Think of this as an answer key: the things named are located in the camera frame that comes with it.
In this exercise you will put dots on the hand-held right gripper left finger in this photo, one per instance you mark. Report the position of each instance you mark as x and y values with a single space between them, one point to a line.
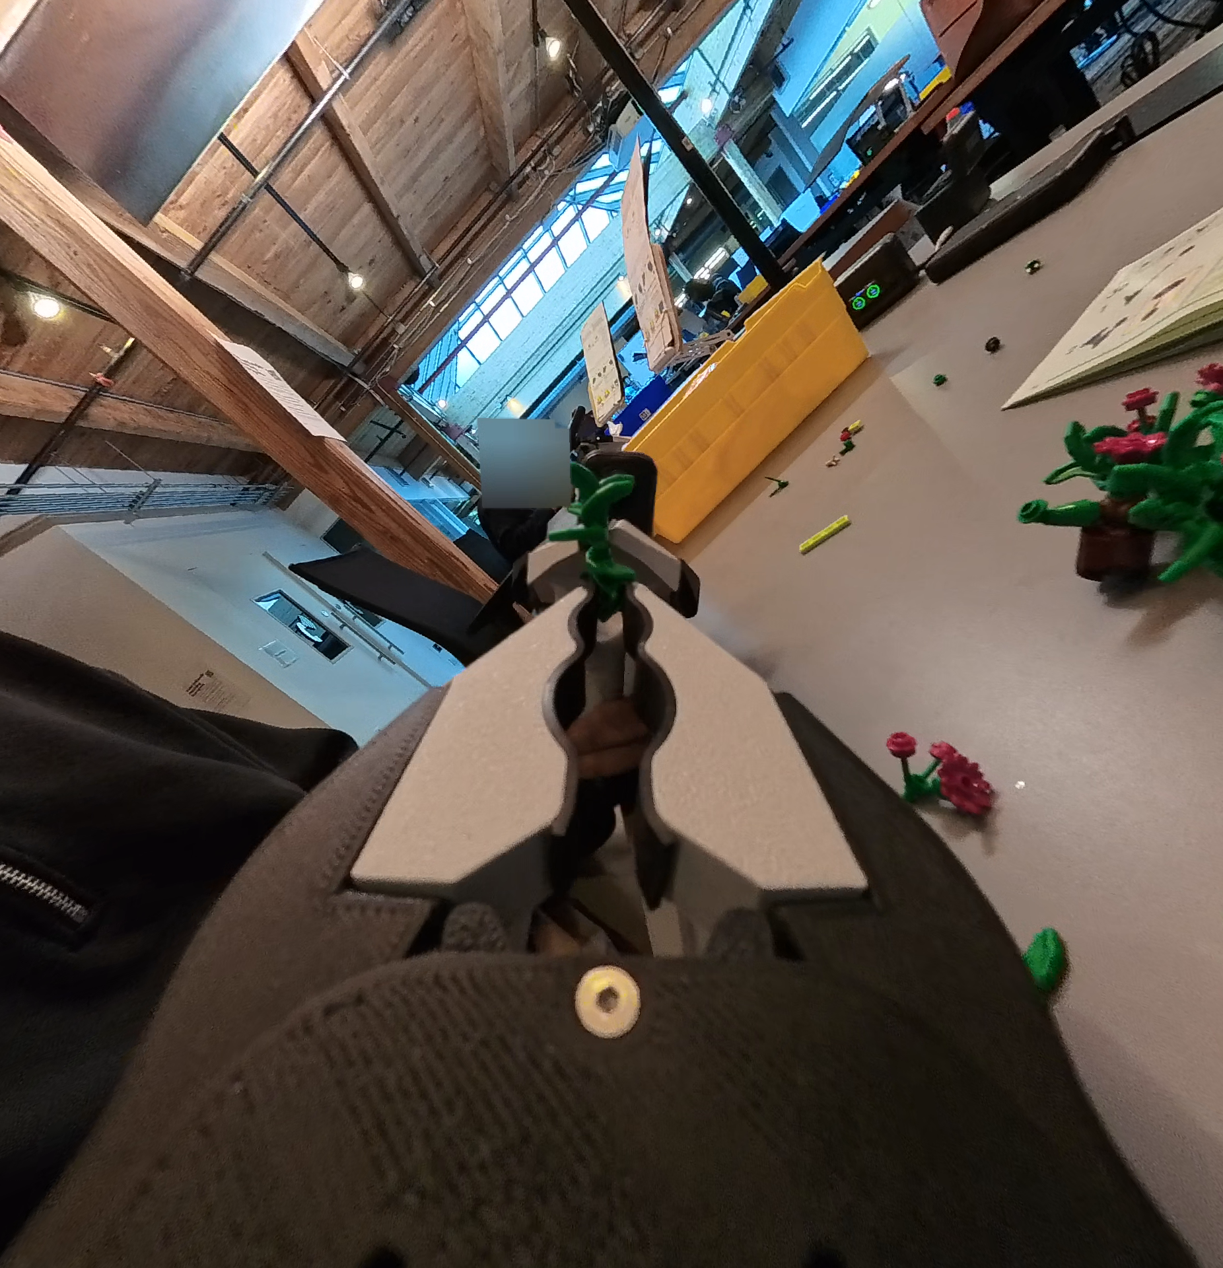
462 792

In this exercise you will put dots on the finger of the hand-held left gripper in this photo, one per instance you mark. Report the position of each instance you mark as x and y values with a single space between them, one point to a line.
552 569
651 555

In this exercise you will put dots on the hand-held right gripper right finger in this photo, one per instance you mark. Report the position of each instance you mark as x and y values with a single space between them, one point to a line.
759 792

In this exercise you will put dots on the green toy plant stem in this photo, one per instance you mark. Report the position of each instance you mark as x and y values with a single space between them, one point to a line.
599 555

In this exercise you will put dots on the pink toy flower sprig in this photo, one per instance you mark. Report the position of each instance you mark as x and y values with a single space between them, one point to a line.
958 777

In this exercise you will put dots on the person's left hand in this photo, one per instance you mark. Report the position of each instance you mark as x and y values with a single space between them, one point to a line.
606 738

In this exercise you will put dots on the blue plastic bin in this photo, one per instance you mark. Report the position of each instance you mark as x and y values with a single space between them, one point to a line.
639 414

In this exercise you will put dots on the small cardboard sign board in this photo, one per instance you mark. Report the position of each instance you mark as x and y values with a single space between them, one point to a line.
601 362

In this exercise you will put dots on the yellow plastic bin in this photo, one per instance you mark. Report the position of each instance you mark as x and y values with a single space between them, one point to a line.
759 406

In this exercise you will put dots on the black office chair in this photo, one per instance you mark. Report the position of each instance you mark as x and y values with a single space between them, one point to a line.
403 594

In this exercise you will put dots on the wooden beam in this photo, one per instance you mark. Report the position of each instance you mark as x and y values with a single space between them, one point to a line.
393 504

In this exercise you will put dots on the yellow-green toy bar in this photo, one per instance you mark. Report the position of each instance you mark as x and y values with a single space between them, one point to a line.
825 534

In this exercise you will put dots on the tall cardboard sign board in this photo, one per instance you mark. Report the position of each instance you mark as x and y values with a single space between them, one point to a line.
651 277

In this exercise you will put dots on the black device with green lights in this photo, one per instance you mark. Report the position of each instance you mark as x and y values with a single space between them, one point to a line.
879 277

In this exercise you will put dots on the white paper sheet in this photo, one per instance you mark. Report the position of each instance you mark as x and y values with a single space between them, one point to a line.
284 391

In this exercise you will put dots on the curved green toy leaf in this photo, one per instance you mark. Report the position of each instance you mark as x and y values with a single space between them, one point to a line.
1045 958

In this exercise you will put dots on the black steel column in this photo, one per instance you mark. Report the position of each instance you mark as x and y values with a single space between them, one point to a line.
693 148

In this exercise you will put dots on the person's black jacket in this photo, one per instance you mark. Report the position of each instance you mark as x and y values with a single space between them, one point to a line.
96 792

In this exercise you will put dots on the metal railing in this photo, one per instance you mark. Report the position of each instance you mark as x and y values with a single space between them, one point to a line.
125 498

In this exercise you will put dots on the black equipment box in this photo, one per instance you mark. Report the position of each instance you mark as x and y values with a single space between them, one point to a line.
958 173

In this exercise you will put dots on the black flat case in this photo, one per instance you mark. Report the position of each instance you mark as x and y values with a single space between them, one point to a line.
1027 207

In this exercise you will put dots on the toy flower plant brown pot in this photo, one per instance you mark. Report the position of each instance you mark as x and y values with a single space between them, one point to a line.
1166 484

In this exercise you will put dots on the instruction booklet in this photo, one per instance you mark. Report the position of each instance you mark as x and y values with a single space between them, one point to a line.
1135 317

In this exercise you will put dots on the dark framed wall panel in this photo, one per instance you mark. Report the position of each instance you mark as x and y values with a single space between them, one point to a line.
304 625

